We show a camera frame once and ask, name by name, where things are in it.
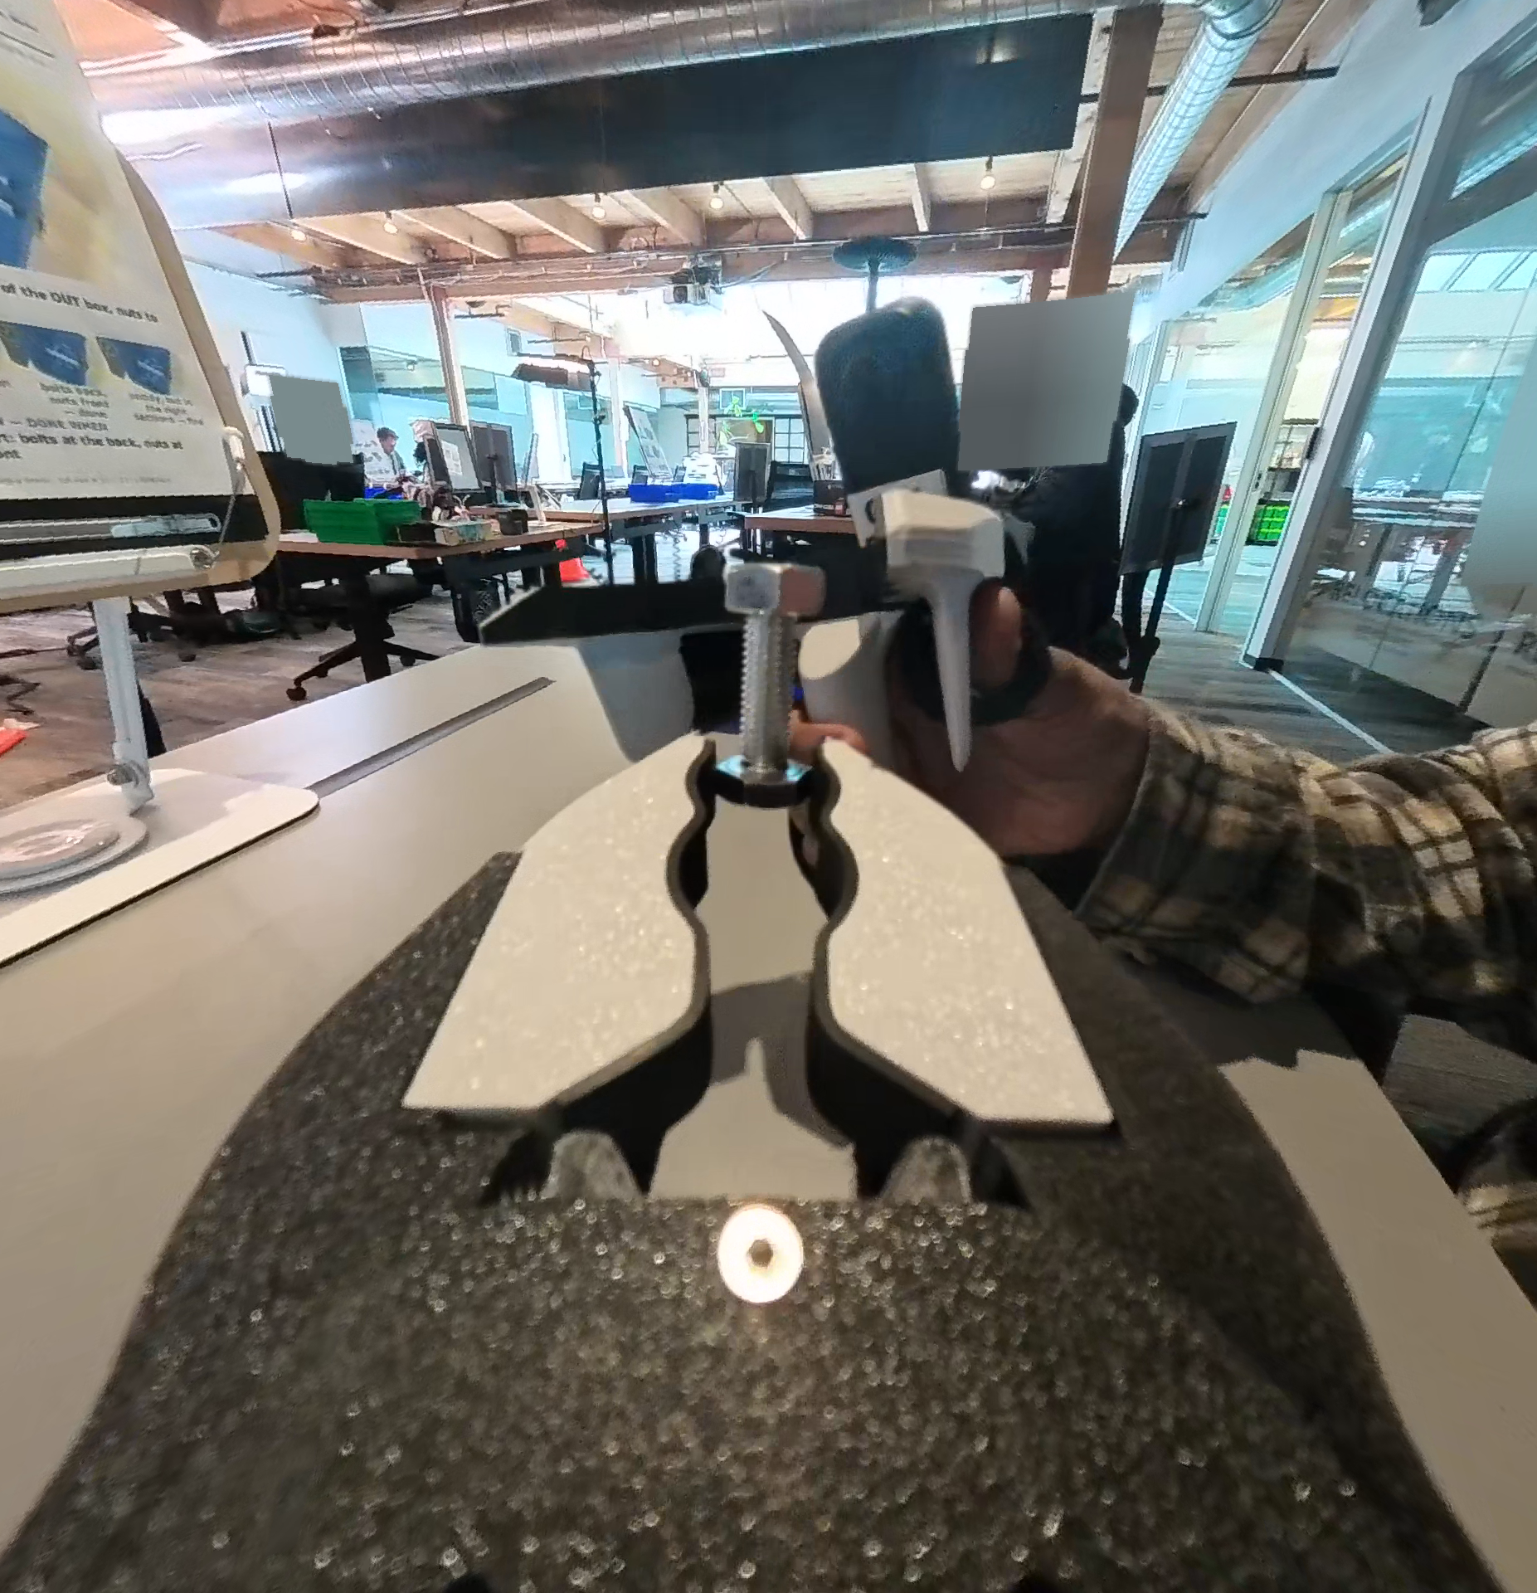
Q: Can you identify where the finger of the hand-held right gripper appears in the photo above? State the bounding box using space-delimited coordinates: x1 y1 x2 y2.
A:
797 613 903 728
588 635 702 755

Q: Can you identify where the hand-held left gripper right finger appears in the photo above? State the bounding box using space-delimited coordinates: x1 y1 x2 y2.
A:
817 739 1119 1136

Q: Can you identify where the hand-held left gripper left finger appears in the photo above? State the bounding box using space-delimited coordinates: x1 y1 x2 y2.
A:
401 735 720 1127

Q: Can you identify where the slim silver hex bolt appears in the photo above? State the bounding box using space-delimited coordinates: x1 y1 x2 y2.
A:
722 561 828 766

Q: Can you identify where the silver hex nut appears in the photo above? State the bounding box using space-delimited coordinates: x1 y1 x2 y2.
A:
707 746 820 810

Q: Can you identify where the person's right hand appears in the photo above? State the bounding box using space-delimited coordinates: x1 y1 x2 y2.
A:
817 609 1159 862

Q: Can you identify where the light wood office desk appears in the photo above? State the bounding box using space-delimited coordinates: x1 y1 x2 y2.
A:
533 497 745 585

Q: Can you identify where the black office chair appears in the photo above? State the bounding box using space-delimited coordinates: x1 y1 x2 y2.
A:
290 559 440 699

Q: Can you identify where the black panel on stand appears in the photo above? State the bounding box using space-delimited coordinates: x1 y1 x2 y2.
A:
1117 420 1241 691

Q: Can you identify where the black ceiling panel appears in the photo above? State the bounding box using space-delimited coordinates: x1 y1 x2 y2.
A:
272 12 1097 188

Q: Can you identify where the wooden pillar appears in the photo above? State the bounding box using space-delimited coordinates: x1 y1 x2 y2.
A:
1067 0 1166 299

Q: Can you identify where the light stand tripod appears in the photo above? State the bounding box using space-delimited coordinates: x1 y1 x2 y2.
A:
509 353 621 585

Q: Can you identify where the brown office desk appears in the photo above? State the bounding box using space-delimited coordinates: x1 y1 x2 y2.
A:
277 516 608 678

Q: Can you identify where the green plastic bin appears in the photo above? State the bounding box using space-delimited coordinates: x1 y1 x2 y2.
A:
303 497 425 545

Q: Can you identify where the wooden display board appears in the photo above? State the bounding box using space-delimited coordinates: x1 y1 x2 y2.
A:
0 0 283 616

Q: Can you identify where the person's plaid shirt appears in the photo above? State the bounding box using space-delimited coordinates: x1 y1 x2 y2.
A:
1459 1094 1537 1308

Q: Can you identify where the printed instruction sheet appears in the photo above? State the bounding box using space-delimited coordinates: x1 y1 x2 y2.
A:
0 0 235 499

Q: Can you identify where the spiral metal duct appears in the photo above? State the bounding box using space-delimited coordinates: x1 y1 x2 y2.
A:
90 0 1218 126
1111 0 1280 256

